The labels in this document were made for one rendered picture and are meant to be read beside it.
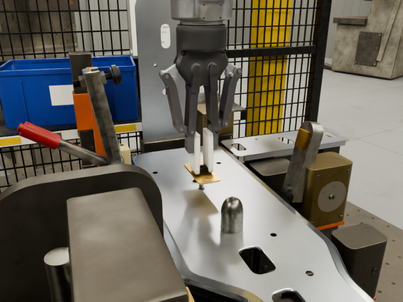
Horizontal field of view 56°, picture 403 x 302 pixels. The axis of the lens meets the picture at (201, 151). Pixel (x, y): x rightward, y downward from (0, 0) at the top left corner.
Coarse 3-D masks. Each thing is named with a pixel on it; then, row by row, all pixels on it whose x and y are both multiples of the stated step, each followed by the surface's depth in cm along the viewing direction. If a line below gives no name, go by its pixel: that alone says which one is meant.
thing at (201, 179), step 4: (184, 164) 67; (188, 164) 67; (200, 164) 67; (188, 168) 65; (200, 168) 63; (204, 168) 63; (192, 172) 64; (200, 172) 63; (204, 172) 63; (208, 172) 64; (212, 172) 64; (196, 176) 62; (200, 176) 62; (204, 176) 62; (208, 176) 62; (212, 176) 62; (216, 176) 62; (196, 180) 61; (200, 180) 61; (204, 180) 61; (208, 180) 61; (212, 180) 61; (216, 180) 61; (200, 184) 60; (204, 184) 60
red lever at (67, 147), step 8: (24, 128) 51; (32, 128) 51; (40, 128) 52; (24, 136) 51; (32, 136) 51; (40, 136) 52; (48, 136) 52; (56, 136) 53; (48, 144) 53; (56, 144) 53; (64, 144) 54; (72, 144) 55; (72, 152) 54; (80, 152) 55; (88, 152) 55; (88, 160) 56; (96, 160) 56; (104, 160) 57
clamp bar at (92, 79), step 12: (84, 72) 51; (96, 72) 51; (84, 84) 52; (96, 84) 51; (96, 96) 52; (96, 108) 52; (108, 108) 53; (96, 120) 54; (108, 120) 54; (108, 132) 54; (108, 144) 55; (108, 156) 55; (120, 156) 56
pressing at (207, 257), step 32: (160, 160) 77; (224, 160) 77; (192, 192) 64; (224, 192) 64; (256, 192) 64; (192, 224) 55; (256, 224) 55; (288, 224) 55; (192, 256) 48; (224, 256) 48; (288, 256) 48; (320, 256) 48; (192, 288) 44; (224, 288) 42; (256, 288) 43; (288, 288) 43; (320, 288) 43; (352, 288) 43
